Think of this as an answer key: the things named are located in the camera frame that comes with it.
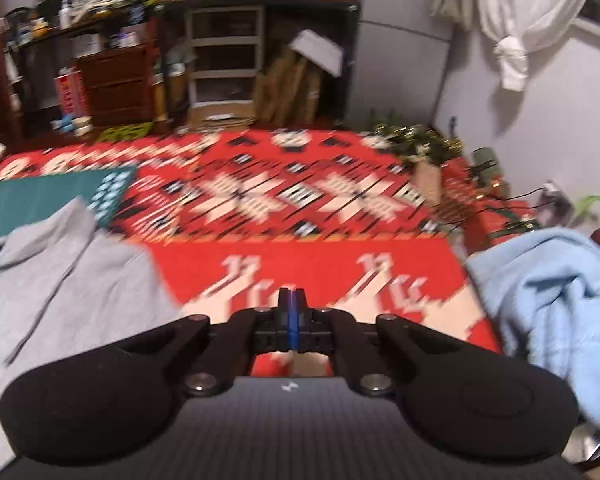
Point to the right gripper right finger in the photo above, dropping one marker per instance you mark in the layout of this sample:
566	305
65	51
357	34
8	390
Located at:
337	334

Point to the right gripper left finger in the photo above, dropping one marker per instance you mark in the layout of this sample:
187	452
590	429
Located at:
234	345

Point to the grey polo shirt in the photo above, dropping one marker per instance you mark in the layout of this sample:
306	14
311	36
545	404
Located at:
66	287

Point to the red patterned christmas tablecloth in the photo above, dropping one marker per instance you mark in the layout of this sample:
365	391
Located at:
230	219

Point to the large red gift box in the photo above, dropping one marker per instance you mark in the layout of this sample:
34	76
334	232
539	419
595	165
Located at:
476	203

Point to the beige patterned gift box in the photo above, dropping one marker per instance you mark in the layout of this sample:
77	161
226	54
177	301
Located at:
427	178

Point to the light blue fleece blanket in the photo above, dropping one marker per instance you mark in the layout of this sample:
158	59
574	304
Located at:
541	291

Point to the christmas garland with lights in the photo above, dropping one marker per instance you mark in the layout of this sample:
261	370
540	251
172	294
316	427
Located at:
411	144

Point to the green plastic crate lid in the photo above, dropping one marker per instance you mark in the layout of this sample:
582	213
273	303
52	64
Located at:
125	133

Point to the green cutting mat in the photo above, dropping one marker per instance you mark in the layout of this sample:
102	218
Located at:
33	199

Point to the leaning cardboard sheets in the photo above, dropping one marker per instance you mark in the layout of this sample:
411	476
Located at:
287	94

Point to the dark wooden drawer cabinet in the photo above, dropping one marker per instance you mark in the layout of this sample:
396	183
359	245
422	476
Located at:
118	85

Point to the silver refrigerator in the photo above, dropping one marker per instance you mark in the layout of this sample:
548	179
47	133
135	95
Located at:
400	59

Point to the white drawer shelf unit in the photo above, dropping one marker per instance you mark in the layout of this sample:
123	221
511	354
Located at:
226	53

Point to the white knotted curtain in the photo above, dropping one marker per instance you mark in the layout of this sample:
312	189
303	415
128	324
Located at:
521	27

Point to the wall power outlet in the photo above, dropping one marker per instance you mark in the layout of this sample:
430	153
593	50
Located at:
555	207

